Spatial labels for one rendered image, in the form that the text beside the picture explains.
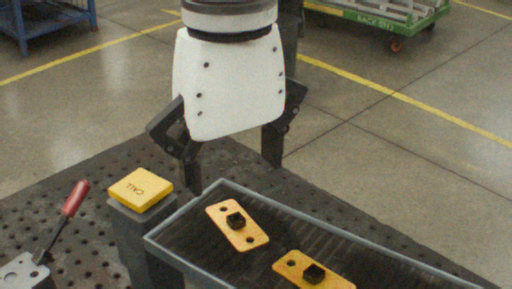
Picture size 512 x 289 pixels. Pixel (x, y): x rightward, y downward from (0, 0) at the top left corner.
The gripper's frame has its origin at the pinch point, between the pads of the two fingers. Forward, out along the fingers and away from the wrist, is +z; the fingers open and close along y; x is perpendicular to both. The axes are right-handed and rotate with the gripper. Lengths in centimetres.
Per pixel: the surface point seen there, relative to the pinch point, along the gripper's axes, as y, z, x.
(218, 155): -35, 54, -76
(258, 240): -0.9, 7.5, 3.6
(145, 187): 6.2, 7.8, -11.5
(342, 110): -170, 124, -176
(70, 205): 15.5, 12.3, -18.8
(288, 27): -146, 73, -203
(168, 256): 8.5, 7.7, 1.0
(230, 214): 0.1, 6.6, -0.7
